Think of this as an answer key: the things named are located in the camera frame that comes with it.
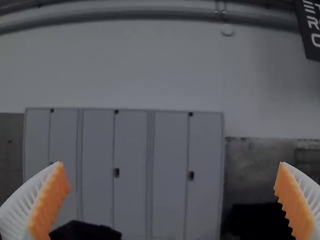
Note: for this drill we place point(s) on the black bag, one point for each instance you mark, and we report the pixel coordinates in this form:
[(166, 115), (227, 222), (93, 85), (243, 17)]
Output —
[(85, 231)]

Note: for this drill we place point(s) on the round white wall fixture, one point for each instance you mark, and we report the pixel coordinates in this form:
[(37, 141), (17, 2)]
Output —
[(227, 30)]

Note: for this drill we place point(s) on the black wall banner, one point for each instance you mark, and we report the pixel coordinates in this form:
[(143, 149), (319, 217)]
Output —
[(311, 27)]

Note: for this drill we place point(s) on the grey cupboard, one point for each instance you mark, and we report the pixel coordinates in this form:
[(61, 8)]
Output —
[(62, 140), (170, 162), (100, 162)]

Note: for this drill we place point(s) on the grey wall pipe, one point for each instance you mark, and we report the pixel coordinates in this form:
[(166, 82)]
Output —
[(125, 16)]

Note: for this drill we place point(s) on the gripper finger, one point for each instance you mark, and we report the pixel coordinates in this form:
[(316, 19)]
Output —
[(297, 200), (37, 205)]

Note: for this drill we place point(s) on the black crate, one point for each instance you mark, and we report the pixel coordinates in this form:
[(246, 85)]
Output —
[(255, 222)]

